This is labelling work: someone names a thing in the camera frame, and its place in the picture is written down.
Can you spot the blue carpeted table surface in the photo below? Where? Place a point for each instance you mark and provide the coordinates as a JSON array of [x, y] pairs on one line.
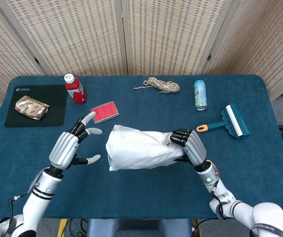
[[144, 192]]

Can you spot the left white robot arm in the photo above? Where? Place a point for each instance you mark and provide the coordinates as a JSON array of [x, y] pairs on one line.
[[40, 195]]

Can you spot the woven bamboo folding screen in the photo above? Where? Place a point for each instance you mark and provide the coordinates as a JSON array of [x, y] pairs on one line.
[[82, 37]]

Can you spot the brown wrapped package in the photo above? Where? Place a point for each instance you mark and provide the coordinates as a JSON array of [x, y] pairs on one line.
[[30, 107]]

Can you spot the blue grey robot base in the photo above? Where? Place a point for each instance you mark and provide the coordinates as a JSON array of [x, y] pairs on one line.
[[136, 228]]

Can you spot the dark metal screen hinge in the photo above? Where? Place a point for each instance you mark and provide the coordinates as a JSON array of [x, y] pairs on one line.
[[209, 57], [36, 60]]

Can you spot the blue printed drink can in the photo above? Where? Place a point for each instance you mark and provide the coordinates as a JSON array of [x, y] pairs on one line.
[[200, 95]]

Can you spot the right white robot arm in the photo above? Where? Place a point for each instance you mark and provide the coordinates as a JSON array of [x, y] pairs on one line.
[[262, 214]]

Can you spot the red juice bottle white cap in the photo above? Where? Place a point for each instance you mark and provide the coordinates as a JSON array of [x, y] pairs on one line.
[[76, 89]]

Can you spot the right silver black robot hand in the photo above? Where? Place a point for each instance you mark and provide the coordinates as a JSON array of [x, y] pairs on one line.
[[195, 148]]

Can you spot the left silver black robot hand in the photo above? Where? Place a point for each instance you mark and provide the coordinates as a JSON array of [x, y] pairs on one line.
[[62, 148]]

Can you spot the transparent plastic bag white filling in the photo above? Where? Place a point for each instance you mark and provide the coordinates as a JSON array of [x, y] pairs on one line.
[[136, 148]]

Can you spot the black mouse mat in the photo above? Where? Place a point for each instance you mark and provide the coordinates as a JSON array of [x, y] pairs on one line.
[[55, 111]]

